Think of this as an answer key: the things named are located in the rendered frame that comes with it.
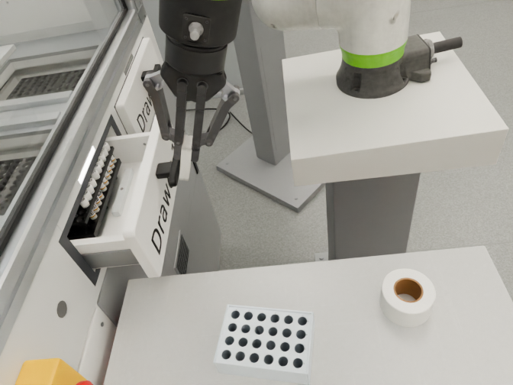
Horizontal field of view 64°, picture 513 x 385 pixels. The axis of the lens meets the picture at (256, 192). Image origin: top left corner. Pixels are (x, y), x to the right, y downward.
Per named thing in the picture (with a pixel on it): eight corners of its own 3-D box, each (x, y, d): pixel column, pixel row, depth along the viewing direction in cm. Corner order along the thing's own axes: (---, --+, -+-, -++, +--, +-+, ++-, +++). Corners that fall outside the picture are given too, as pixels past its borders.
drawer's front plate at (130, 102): (164, 77, 104) (150, 36, 96) (143, 150, 84) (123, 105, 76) (158, 78, 104) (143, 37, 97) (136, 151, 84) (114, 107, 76)
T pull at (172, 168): (182, 156, 68) (180, 150, 67) (177, 188, 62) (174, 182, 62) (162, 159, 68) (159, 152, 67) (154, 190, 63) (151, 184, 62)
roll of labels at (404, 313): (437, 293, 59) (441, 278, 56) (424, 335, 55) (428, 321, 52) (388, 276, 62) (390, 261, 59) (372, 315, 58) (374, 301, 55)
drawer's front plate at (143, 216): (182, 153, 81) (166, 107, 73) (160, 279, 61) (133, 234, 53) (174, 154, 81) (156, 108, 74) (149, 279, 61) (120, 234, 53)
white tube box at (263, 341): (314, 324, 59) (313, 312, 56) (310, 385, 53) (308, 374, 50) (232, 316, 61) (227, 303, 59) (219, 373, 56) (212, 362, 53)
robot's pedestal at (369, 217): (393, 247, 154) (420, 66, 100) (415, 322, 133) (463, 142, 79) (314, 255, 157) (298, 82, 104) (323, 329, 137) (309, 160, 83)
